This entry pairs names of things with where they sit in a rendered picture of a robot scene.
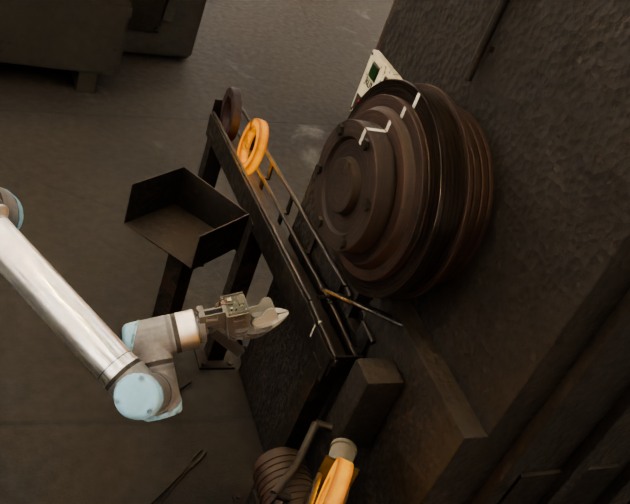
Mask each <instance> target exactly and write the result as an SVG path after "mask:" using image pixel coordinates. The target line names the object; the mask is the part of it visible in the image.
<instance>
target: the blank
mask: <svg viewBox="0 0 630 504"><path fill-rule="evenodd" d="M353 469H354V464H353V463H352V462H350V461H348V460H345V459H343V458H341V457H338V458H337V459H336V460H335V462H334V464H333V465H332V467H331V469H330V471H329V473H328V475H327V477H326V479H325V482H324V484H323V486H322V488H321V491H320V493H319V496H318V498H317V500H316V503H315V504H342V503H343V500H344V498H345V495H346V492H347V490H348V487H349V484H350V481H351V477H352V474H353Z"/></svg>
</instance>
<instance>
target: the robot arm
mask: <svg viewBox="0 0 630 504"><path fill-rule="evenodd" d="M23 217H24V214H23V208H22V205H21V203H20V201H19V200H18V199H17V198H16V197H15V196H14V195H13V194H12V193H11V192H10V191H8V190H7V189H5V188H2V187H0V273H1V274H2V275H3V276H4V278H5V279H6V280H7V281H8V282H9V283H10V284H11V285H12V286H13V287H14V288H15V290H16V291H17V292H18V293H19V294H20V295H21V296H22V297H23V298H24V299H25V300H26V302H27V303H28V304H29V305H30V306H31V307H32V308H33V309H34V310H35V311H36V312H37V314H38V315H39V316H40V317H41V318H42V319H43V320H44V321H45V322H46V323H47V324H48V326H49V327H50V328H51V329H52V330H53V331H54V332H55V333H56V334H57V335H58V336H59V338H60V339H61V340H62V341H63V342H64V343H65V344H66V345H67V346H68V347H69V348H70V349H71V351H72V352H73V353H74V354H75V355H76V356H77V357H78V358H79V359H80V360H81V361H82V363H83V364H84V365H85V366H86V367H87V368H88V369H89V370H90V371H91V372H92V373H93V375H94V376H95V377H96V378H97V379H98V380H99V381H100V382H101V383H102V384H103V386H104V388H105V389H106V390H107V392H108V393H109V394H110V395H111V396H112V397H113V398H114V403H115V406H116V408H117V410H118V411H119V412H120V413H121V414H122V415H123V416H125V417H127V418H129V419H133V420H144V421H147V422H149V421H156V420H160V419H164V418H168V417H171V416H174V415H176V414H178V413H180V412H181V411H182V398H181V396H180V391H179V387H178V382H177V377H176V372H175V367H174V363H173V357H172V354H176V353H181V352H185V351H190V350H194V349H199V348H200V347H201V345H200V342H201V343H205V342H207V335H208V334H209V335H210V336H211V337H212V338H214V339H215V340H216V341H217V342H219V343H220V344H221V345H222V346H224V347H225V348H226V349H227V350H229V351H230V352H231V353H232V354H234V355H235V356H236V357H238V356H240V355H242V354H243V353H244V352H245V351H244V347H243V342H242V339H243V340H244V341H245V340H247V339H255V338H258V337H261V336H263V335H264V334H266V333H268V332H269V331H271V330H272V329H273V328H274V327H276V326H277V325H279V324H280V323H281V322H282V321H283V320H284V319H285V318H286V317H287V316H288V315H289V312H288V310H285V309H282V308H275V307H274V305H273V302H272V300H271V298H269V297H264V298H262V300H261V302H260V303H259V304H258V305H256V306H252V307H248V305H247V302H246V299H245V296H244V294H243V292H238V293H233V294H228V295H224V296H220V298H221V300H219V301H221V302H220V303H221V304H220V305H221V306H220V305H219V307H218V306H217V305H216V306H215V307H214V308H209V309H205V310H203V307H202V306H197V307H196V310H197V312H196V313H195V314H194V311H193V310H192V309H190V310H185V311H181V312H176V313H172V314H167V315H162V316H158V317H153V318H148V319H143V320H137V321H134V322H130V323H127V324H125V325H124V326H123V327H122V341H123V342H122V341H121V340H120V339H119V338H118V336H117V335H116V334H115V333H114V332H113V331H112V330H111V329H110V328H109V327H108V326H107V325H106V324H105V322H104V321H103V320H102V319H101V318H100V317H99V316H98V315H97V314H96V313H95V312H94V311H93V310H92V308H91V307H90V306H89V305H88V304H87V303H86V302H85V301H84V300H83V299H82V298H81V297H80V296H79V295H78V293H77V292H76V291H75V290H74V289H73V288H72V287H71V286H70V285H69V284H68V283H67V282H66V281H65V279H64V278H63V277H62V276H61V275H60V274H59V273H58V272H57V271H56V270H55V269H54V268H53V267H52V265H51V264H50V263H49V262H48V261H47V260H46V259H45V258H44V257H43V256H42V255H41V254H40V253H39V251H38V250H37V249H36V248H35V247H34V246H33V245H32V244H31V243H30V242H29V241H28V240H27V239H26V237H25V236H24V235H23V234H22V233H21V232H20V231H19V229H20V227H21V225H22V223H23ZM233 295H235V296H233ZM229 296H230V297H229ZM219 301H216V303H217V302H219ZM251 320H253V321H252V325H253V326H252V325H250V321H251Z"/></svg>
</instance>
